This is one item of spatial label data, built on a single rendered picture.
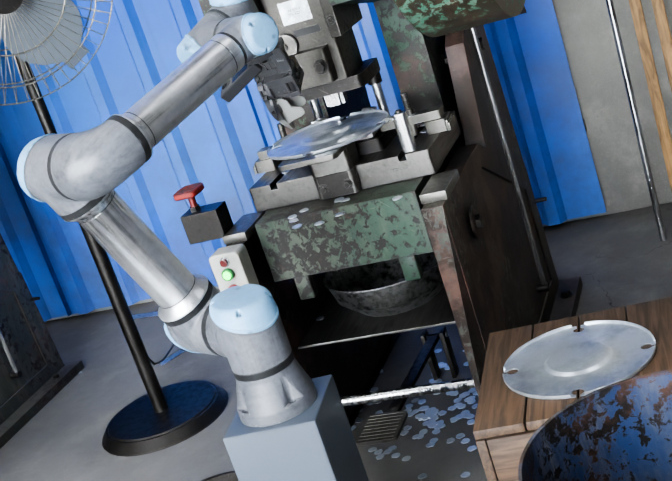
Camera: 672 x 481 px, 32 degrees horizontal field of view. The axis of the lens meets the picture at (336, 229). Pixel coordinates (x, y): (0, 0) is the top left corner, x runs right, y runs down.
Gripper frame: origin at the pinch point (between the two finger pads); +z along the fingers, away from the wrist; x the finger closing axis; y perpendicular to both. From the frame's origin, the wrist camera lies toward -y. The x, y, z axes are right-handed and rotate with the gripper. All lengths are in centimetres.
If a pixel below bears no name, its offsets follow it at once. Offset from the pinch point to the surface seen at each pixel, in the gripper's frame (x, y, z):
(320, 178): 4.8, -1.3, 20.5
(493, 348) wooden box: -38, 31, 40
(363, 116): 21.4, 8.9, 19.5
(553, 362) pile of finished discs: -49, 44, 35
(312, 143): 7.7, -0.2, 12.6
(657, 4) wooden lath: 98, 79, 66
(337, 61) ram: 22.2, 8.8, 3.3
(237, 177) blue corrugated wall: 115, -74, 100
